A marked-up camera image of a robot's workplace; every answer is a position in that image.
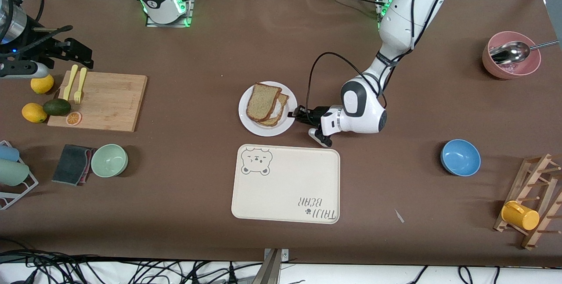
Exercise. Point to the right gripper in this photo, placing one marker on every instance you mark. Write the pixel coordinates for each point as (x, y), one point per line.
(40, 49)

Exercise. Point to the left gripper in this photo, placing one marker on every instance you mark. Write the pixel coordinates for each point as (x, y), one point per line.
(317, 113)

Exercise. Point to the brown toy bread slice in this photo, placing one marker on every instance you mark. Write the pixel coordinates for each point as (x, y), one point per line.
(274, 122)
(284, 102)
(261, 102)

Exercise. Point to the white round plate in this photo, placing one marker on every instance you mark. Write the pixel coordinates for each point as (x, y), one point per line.
(246, 121)

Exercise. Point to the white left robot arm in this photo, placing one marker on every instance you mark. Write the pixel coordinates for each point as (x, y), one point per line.
(408, 20)

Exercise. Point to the toy fried egg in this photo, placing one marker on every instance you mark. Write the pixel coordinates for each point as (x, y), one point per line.
(277, 109)

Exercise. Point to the yellow plastic fork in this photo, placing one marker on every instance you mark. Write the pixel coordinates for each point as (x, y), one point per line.
(81, 77)

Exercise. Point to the yellow plastic knife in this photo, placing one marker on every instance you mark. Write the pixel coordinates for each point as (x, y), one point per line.
(70, 82)

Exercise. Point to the yellow toy lemon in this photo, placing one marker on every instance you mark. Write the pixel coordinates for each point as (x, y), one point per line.
(34, 113)
(42, 85)

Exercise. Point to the dark green toy avocado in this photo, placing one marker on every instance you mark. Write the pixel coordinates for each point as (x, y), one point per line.
(57, 107)

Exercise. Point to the wooden cutting board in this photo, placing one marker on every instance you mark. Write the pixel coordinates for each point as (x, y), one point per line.
(109, 99)

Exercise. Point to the toy orange slice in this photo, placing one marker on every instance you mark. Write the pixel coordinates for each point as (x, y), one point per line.
(73, 119)

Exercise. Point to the cream bear print tray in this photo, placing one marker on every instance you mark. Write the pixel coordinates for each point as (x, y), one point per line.
(285, 187)

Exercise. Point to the dark grey folded cloth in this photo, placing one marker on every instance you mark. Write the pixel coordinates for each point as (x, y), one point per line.
(70, 165)

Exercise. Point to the pale green bowl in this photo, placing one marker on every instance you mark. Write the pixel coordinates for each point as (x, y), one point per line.
(109, 161)

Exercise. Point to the blue cup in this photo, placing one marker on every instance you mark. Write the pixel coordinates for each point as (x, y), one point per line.
(8, 153)

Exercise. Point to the pale green cup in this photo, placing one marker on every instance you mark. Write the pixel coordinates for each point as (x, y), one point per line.
(13, 172)

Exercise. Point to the white paper scrap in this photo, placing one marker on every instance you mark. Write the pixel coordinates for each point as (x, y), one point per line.
(399, 216)

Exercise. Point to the blue bowl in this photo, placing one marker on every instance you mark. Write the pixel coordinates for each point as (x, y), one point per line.
(461, 157)

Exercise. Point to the pink bowl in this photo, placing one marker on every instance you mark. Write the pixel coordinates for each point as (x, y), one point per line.
(494, 68)

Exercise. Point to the metal spoon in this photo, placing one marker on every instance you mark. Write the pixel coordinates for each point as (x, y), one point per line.
(511, 51)

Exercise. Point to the wooden mug rack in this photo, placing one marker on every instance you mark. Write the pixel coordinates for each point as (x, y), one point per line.
(520, 192)

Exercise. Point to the yellow mug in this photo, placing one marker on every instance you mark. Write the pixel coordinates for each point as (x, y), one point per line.
(520, 216)

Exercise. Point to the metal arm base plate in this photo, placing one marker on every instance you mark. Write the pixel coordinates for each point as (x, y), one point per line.
(186, 23)
(380, 12)

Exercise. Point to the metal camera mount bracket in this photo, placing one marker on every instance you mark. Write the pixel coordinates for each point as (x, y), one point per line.
(270, 271)

